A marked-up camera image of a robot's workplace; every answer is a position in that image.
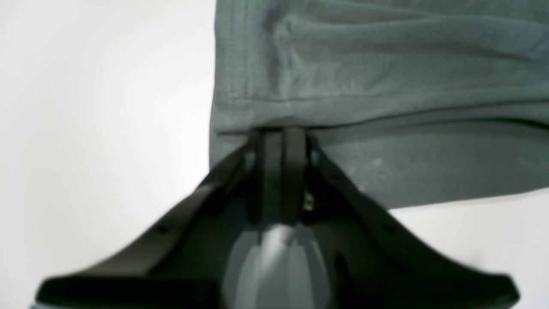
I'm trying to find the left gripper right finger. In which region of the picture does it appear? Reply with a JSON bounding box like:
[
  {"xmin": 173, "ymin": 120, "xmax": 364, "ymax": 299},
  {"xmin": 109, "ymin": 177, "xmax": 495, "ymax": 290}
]
[{"xmin": 281, "ymin": 127, "xmax": 520, "ymax": 309}]

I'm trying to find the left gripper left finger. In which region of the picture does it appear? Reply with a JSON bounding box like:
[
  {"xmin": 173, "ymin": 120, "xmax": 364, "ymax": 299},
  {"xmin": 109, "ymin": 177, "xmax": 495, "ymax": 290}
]
[{"xmin": 35, "ymin": 129, "xmax": 283, "ymax": 309}]

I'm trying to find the grey T-shirt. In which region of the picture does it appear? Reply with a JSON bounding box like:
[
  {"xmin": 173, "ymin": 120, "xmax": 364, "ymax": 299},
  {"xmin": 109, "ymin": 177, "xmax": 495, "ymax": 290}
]
[{"xmin": 209, "ymin": 0, "xmax": 549, "ymax": 209}]

